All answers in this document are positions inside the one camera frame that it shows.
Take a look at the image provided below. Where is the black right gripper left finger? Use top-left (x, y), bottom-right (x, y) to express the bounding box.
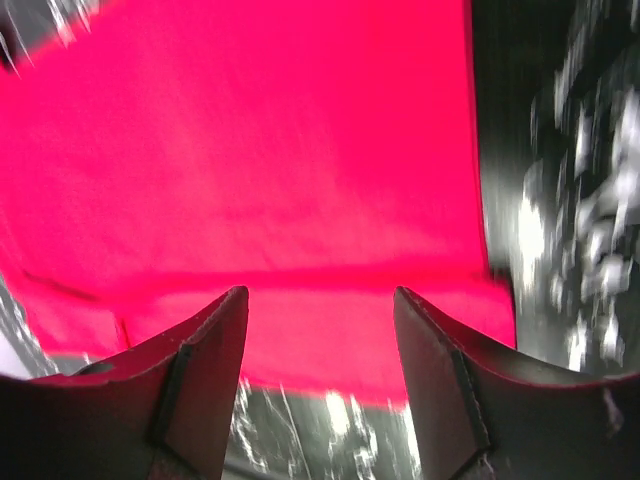
top-left (1, 287), bottom-right (249, 479)

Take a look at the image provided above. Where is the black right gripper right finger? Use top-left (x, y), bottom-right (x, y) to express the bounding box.
top-left (394, 287), bottom-right (639, 479)

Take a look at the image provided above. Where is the pink red t-shirt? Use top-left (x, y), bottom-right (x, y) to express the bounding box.
top-left (1, 1), bottom-right (515, 404)

